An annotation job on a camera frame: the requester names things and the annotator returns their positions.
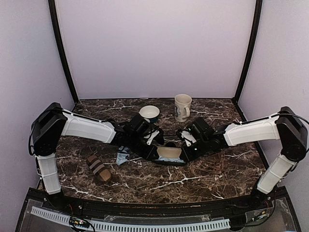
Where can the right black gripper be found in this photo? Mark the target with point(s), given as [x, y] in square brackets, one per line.
[189, 157]

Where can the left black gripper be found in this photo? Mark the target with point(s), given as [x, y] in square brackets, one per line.
[147, 155]

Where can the light blue cloth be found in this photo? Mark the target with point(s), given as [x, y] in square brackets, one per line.
[165, 159]
[122, 155]

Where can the black aviator sunglasses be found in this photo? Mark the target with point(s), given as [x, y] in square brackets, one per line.
[168, 141]

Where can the black checkered glasses case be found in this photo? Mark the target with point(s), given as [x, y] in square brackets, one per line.
[169, 152]

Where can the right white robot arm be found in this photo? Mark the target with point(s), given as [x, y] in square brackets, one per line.
[285, 126]

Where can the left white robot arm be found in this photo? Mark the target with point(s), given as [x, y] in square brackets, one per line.
[55, 122]

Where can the white and navy bowl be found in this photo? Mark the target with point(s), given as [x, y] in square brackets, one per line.
[150, 112]

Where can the white seahorse mug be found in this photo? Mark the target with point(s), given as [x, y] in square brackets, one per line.
[182, 107]

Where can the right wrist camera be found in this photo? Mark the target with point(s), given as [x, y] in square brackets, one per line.
[186, 137]

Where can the white slotted cable duct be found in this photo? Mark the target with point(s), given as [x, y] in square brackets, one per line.
[131, 224]

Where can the black front rail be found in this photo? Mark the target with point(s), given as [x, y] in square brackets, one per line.
[218, 208]

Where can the left black frame post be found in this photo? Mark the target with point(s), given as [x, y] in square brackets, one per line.
[61, 50]

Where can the black frame post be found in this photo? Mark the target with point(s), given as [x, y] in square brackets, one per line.
[61, 50]
[250, 49]

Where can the right black frame post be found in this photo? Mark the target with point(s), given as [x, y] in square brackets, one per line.
[250, 49]

